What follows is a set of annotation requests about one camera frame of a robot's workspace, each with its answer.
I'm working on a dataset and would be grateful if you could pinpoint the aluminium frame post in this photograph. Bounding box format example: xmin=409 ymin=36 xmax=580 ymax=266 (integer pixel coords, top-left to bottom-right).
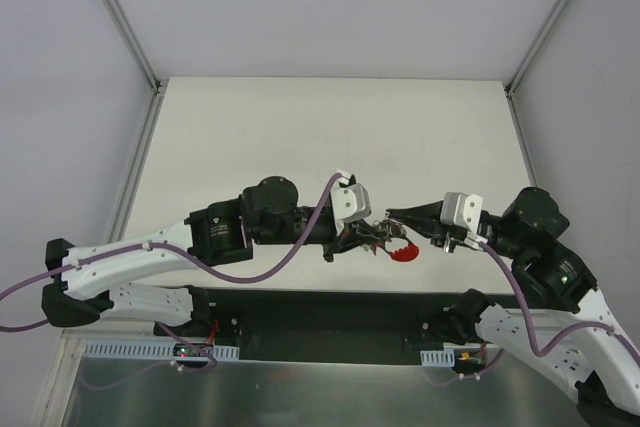
xmin=102 ymin=0 xmax=163 ymax=94
xmin=505 ymin=0 xmax=574 ymax=99

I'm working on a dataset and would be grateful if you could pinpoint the metal key holder red handle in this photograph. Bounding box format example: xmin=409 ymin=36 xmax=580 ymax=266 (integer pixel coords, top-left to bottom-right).
xmin=364 ymin=219 xmax=420 ymax=263

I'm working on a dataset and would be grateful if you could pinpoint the left aluminium frame post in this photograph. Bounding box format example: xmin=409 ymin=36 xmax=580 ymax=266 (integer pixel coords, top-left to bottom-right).
xmin=102 ymin=0 xmax=163 ymax=94

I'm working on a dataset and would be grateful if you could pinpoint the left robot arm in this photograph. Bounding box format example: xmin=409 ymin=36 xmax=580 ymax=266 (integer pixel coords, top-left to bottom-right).
xmin=41 ymin=173 xmax=385 ymax=336

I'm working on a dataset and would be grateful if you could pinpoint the white cable duct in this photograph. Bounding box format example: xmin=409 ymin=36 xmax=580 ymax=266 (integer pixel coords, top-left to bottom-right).
xmin=420 ymin=348 xmax=456 ymax=368
xmin=84 ymin=339 xmax=208 ymax=362

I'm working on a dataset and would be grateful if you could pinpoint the purple cable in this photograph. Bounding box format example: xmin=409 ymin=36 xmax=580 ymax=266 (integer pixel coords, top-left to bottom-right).
xmin=0 ymin=173 xmax=351 ymax=334
xmin=477 ymin=241 xmax=640 ymax=378

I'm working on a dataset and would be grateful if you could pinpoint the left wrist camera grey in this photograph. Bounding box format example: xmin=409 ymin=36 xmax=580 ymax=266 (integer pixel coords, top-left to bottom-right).
xmin=330 ymin=183 xmax=372 ymax=231

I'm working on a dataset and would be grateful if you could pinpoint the left white cable duct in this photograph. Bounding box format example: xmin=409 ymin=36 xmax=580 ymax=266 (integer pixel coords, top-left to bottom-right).
xmin=84 ymin=339 xmax=208 ymax=362

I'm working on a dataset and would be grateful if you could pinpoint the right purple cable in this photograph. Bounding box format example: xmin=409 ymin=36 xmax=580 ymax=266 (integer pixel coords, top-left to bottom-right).
xmin=477 ymin=241 xmax=640 ymax=378

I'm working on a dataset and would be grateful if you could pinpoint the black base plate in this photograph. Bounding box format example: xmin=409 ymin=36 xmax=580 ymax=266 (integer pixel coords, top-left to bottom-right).
xmin=149 ymin=286 xmax=551 ymax=362

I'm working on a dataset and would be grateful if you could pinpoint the front aluminium rail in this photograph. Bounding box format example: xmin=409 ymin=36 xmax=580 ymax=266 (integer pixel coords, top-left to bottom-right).
xmin=62 ymin=326 xmax=156 ymax=341

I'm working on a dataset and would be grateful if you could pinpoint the right white cable duct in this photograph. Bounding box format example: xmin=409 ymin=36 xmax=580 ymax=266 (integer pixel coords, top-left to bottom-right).
xmin=420 ymin=348 xmax=456 ymax=368

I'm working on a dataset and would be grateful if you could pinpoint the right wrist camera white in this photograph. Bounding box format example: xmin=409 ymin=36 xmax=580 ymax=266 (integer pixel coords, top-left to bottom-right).
xmin=439 ymin=192 xmax=484 ymax=232

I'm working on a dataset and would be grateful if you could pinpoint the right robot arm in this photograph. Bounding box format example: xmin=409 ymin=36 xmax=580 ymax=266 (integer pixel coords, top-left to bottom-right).
xmin=386 ymin=187 xmax=639 ymax=426

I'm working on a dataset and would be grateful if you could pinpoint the right aluminium frame post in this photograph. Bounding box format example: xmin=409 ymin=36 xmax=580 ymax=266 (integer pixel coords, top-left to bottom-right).
xmin=505 ymin=0 xmax=574 ymax=99

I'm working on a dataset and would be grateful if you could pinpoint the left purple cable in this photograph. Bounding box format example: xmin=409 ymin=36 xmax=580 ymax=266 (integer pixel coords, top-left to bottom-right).
xmin=0 ymin=173 xmax=351 ymax=334

